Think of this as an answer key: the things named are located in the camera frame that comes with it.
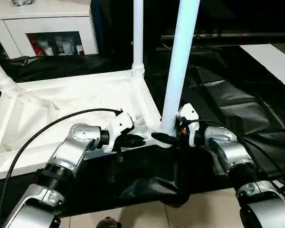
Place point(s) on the white plastic table top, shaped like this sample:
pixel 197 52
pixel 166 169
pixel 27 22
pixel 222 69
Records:
pixel 50 107

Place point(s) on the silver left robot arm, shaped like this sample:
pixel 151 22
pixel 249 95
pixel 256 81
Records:
pixel 80 137

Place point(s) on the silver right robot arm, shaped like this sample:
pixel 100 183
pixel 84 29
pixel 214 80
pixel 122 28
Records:
pixel 232 147

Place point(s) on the black table mat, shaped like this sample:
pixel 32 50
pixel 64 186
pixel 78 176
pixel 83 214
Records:
pixel 216 107

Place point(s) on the dark robot foot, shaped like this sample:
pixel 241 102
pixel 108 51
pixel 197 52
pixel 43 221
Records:
pixel 110 223

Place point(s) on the white flat board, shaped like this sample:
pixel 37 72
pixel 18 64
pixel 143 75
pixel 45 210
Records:
pixel 270 61

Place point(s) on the red bottle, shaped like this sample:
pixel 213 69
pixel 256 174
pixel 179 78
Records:
pixel 34 46

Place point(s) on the white glass-door cabinet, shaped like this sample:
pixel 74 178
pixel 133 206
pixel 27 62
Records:
pixel 45 23

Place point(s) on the clear glass ornament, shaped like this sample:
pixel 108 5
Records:
pixel 22 2

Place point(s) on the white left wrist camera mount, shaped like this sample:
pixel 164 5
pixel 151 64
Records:
pixel 121 122

